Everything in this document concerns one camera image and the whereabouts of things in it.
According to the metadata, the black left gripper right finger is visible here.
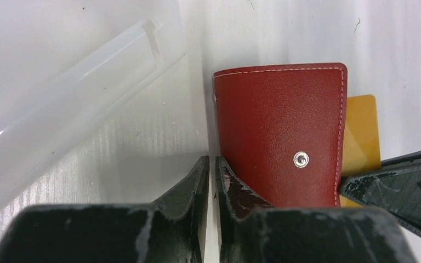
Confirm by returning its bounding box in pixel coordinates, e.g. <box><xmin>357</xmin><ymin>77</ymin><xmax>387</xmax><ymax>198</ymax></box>
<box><xmin>215</xmin><ymin>156</ymin><xmax>415</xmax><ymax>262</ymax></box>

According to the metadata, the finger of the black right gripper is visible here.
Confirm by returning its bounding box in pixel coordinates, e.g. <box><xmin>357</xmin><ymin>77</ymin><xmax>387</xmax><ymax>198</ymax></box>
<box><xmin>339</xmin><ymin>151</ymin><xmax>421</xmax><ymax>237</ymax></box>

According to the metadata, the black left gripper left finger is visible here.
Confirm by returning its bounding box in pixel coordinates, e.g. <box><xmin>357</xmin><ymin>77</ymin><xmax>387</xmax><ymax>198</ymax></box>
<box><xmin>0</xmin><ymin>156</ymin><xmax>210</xmax><ymax>262</ymax></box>

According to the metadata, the yellow credit card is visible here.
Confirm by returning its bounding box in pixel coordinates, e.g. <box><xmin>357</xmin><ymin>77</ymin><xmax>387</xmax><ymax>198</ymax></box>
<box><xmin>339</xmin><ymin>94</ymin><xmax>383</xmax><ymax>208</ymax></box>

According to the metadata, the red leather card holder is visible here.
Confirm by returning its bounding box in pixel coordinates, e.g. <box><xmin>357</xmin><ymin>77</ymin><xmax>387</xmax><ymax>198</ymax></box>
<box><xmin>213</xmin><ymin>62</ymin><xmax>348</xmax><ymax>207</ymax></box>

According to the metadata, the white plastic card box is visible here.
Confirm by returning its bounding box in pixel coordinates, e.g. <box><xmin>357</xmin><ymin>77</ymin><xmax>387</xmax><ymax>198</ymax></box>
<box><xmin>0</xmin><ymin>1</ymin><xmax>186</xmax><ymax>210</ymax></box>

